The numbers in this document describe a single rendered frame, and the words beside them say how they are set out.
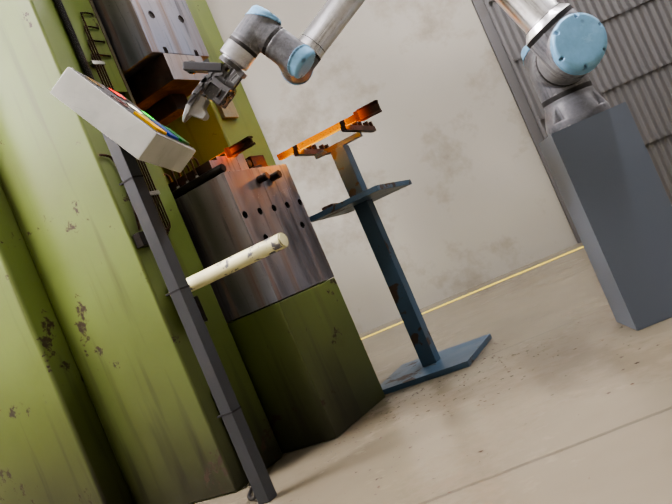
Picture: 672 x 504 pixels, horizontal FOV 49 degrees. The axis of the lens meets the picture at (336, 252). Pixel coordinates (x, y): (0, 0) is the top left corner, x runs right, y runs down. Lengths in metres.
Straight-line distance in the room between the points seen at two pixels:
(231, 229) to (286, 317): 0.33
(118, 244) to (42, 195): 0.34
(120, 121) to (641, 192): 1.40
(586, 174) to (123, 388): 1.53
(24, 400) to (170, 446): 0.54
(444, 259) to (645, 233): 3.26
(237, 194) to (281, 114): 3.17
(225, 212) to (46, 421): 0.88
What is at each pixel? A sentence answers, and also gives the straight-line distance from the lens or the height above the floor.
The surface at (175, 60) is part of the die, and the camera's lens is 2.59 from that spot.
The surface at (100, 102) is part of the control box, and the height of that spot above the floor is 1.09.
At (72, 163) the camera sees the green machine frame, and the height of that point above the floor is 1.10.
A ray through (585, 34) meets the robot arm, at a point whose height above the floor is 0.79.
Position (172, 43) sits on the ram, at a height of 1.40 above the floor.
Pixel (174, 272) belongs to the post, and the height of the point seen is 0.65.
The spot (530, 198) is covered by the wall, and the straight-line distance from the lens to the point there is 5.42.
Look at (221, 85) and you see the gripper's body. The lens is 2.07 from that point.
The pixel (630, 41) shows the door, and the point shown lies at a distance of 5.66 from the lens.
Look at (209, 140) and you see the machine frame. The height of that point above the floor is 1.14.
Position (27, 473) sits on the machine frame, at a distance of 2.77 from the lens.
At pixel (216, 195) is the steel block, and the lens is 2.40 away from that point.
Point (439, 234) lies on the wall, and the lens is 5.36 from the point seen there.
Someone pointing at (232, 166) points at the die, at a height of 0.95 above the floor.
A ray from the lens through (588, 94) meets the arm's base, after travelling 2.25.
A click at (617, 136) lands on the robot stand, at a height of 0.52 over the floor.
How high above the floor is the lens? 0.48
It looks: 2 degrees up
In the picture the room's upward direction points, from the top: 23 degrees counter-clockwise
